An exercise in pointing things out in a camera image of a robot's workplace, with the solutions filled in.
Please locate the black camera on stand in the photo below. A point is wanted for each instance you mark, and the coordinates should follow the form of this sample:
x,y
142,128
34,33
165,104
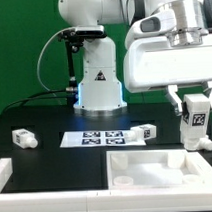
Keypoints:
x,y
76,35

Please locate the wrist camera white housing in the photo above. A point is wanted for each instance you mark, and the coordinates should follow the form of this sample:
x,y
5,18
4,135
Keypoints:
x,y
152,26

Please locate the black camera stand pole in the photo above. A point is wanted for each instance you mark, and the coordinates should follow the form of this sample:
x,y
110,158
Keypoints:
x,y
72,79

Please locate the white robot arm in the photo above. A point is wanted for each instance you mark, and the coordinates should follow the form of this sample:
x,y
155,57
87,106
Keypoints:
x,y
100,90

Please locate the white U-shaped border fence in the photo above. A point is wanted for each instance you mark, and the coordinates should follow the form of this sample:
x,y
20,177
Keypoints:
x,y
95,201

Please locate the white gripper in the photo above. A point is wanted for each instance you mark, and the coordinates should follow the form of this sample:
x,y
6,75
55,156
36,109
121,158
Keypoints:
x,y
151,64

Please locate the paper sheet with markers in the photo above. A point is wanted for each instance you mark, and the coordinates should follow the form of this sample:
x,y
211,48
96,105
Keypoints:
x,y
99,138

